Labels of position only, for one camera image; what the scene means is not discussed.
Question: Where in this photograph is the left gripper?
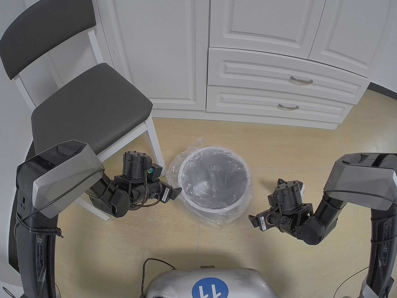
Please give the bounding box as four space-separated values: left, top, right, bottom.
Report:
146 180 183 205

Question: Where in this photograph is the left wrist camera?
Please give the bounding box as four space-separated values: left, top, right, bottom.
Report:
145 164 163 180

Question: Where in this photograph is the pale grey trash bin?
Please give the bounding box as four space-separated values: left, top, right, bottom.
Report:
178 146 252 221

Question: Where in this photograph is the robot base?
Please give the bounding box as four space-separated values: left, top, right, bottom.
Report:
146 267 279 298

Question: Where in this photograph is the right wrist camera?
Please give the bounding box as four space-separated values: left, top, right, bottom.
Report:
267 192 281 209

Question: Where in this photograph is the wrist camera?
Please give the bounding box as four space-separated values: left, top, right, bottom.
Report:
267 192 281 209
145 164 163 180

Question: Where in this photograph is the white wardrobe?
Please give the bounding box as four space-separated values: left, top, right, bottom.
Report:
79 0 397 132

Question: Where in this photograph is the white chair grey seat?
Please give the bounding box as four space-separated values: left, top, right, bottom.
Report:
0 0 168 221

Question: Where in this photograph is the black cable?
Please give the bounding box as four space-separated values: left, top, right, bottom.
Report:
141 258 177 296

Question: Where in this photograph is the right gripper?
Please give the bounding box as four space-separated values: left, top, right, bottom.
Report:
248 210 283 233

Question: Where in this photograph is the clear plastic bag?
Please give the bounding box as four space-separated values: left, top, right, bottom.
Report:
166 137 253 229

